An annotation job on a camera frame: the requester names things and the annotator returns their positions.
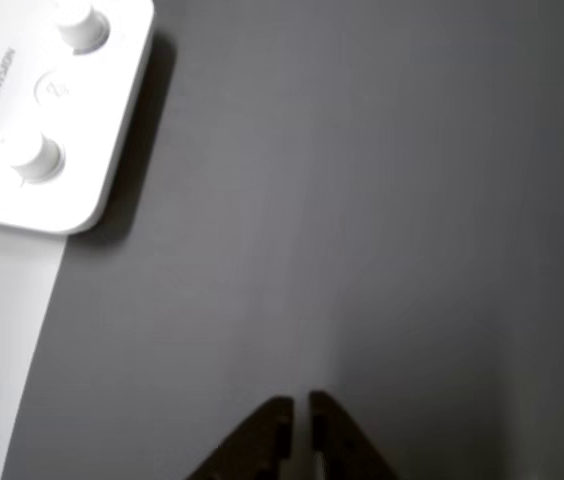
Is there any grey table mat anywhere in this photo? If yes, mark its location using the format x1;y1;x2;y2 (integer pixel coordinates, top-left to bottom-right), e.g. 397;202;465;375
1;0;564;480

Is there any white device with knobs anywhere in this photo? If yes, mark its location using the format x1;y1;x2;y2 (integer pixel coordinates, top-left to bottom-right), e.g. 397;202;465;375
0;0;156;236

